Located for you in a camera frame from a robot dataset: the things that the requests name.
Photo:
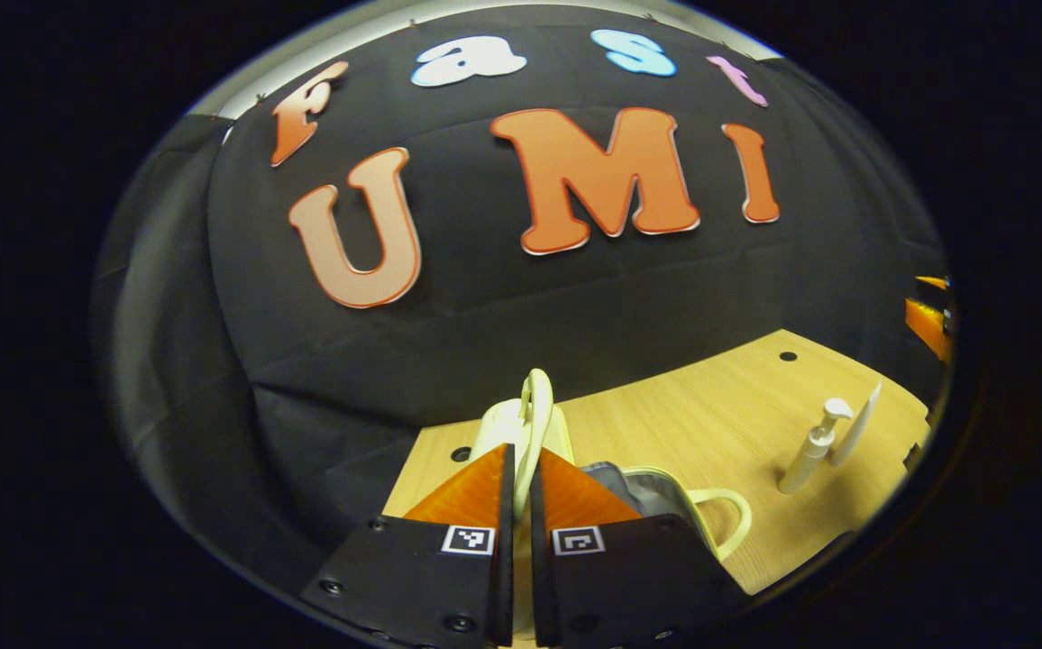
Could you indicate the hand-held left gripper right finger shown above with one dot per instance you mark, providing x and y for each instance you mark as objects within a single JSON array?
[{"x": 539, "y": 577}]

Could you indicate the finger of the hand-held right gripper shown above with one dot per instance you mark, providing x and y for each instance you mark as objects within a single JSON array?
[
  {"x": 934, "y": 281},
  {"x": 928, "y": 329}
]

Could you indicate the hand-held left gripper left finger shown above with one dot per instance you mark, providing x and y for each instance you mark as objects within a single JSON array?
[{"x": 507, "y": 577}]

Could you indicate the white squeeze tube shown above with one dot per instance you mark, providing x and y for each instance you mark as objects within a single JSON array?
[{"x": 856, "y": 428}]

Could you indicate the pale yellow small suitcase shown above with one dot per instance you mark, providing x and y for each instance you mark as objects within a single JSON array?
[{"x": 507, "y": 424}]

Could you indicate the white pump bottle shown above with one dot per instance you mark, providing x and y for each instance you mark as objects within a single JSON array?
[{"x": 811, "y": 451}]

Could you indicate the black backdrop cloth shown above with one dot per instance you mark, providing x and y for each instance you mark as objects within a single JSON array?
[{"x": 503, "y": 306}]

